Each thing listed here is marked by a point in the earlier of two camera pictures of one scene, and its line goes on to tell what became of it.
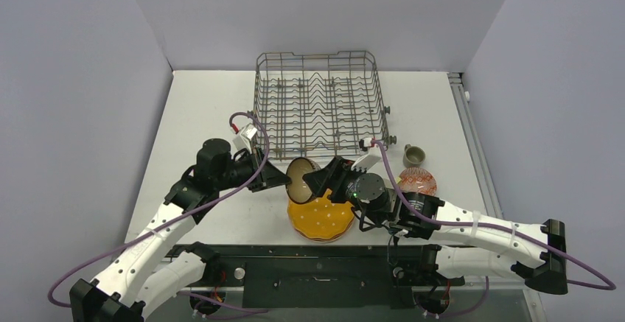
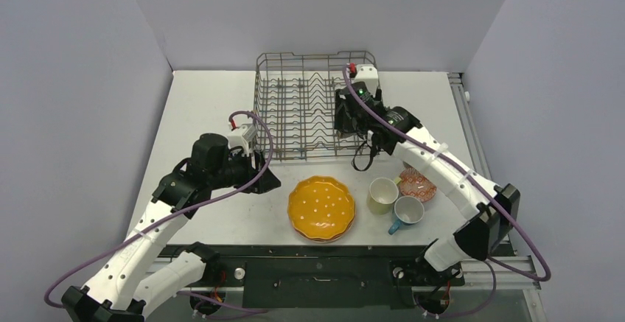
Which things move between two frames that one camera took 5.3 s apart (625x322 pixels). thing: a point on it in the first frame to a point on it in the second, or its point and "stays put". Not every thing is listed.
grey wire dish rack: [322, 105] stays put
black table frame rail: [279, 276] stays put
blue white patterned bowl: [417, 180] stays put
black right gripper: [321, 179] to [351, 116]
